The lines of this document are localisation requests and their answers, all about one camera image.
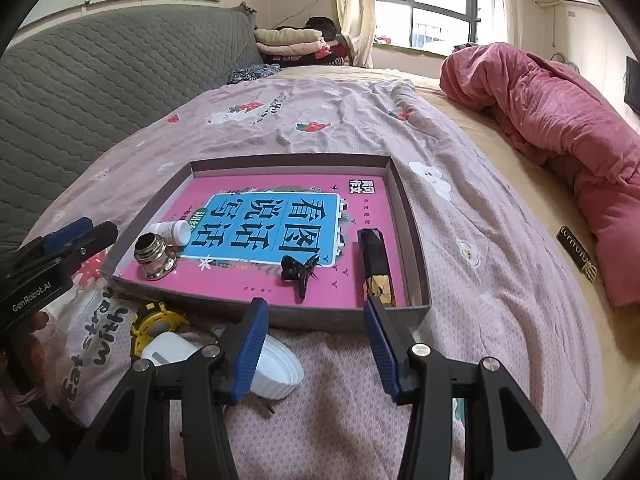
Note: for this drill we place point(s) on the dark patterned cloth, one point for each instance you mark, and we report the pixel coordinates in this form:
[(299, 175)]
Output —
[(252, 72)]

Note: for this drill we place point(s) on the black gold label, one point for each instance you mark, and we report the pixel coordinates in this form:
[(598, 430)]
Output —
[(575, 252)]

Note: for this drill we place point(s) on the strawberry printed pink bedsheet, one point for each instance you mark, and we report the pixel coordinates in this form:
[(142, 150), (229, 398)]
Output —
[(500, 285)]

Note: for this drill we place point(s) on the white ribbed cap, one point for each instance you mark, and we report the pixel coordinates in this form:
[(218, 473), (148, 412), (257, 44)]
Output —
[(277, 370)]

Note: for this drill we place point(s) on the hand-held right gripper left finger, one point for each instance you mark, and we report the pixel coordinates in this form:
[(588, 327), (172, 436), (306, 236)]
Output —
[(247, 345)]

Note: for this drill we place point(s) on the cream folded blanket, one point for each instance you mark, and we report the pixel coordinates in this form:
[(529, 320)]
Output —
[(287, 35)]

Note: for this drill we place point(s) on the cream curtain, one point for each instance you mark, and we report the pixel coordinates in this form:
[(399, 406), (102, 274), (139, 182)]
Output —
[(507, 5), (352, 10)]

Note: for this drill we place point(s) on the dark clothes heap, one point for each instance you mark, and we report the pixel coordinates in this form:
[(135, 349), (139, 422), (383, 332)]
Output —
[(320, 25)]

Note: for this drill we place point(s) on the pink duvet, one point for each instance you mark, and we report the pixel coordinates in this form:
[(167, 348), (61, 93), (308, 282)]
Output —
[(550, 110)]

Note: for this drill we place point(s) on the white earbuds case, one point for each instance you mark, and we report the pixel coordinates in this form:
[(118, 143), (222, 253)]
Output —
[(170, 347)]

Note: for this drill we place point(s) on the pink blue book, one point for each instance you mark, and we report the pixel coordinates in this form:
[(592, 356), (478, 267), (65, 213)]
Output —
[(360, 200)]

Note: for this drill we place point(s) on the grey quilted headboard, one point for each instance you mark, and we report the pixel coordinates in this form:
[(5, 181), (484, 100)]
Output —
[(100, 85)]

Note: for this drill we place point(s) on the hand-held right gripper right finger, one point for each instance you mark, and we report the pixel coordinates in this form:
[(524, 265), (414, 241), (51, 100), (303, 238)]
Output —
[(385, 345)]

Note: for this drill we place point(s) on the dark framed window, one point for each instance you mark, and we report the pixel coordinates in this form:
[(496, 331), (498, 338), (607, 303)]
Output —
[(440, 20)]

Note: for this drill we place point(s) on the white standing fan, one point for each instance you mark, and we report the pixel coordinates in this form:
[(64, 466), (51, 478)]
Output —
[(567, 64)]

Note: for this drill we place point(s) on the black wall television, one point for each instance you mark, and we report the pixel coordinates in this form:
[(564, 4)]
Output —
[(634, 85)]

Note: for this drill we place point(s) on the small white bottle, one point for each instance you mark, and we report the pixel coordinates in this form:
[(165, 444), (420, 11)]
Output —
[(172, 232)]

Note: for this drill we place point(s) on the black gold faceted case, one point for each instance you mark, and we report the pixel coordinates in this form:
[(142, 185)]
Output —
[(370, 255)]

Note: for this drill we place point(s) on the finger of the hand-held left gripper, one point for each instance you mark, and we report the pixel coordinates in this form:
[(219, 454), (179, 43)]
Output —
[(95, 239), (65, 237)]

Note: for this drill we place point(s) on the black hair clip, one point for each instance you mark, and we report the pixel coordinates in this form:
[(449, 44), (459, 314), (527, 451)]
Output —
[(295, 270)]

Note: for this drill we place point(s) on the person's left hand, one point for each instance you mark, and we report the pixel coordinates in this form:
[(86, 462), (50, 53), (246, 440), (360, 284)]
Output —
[(37, 324)]

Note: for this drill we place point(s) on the yellow black wristwatch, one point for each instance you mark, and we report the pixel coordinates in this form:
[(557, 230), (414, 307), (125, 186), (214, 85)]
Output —
[(150, 317)]

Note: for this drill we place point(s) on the shallow grey cardboard box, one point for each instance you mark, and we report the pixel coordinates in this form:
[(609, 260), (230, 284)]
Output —
[(325, 321)]

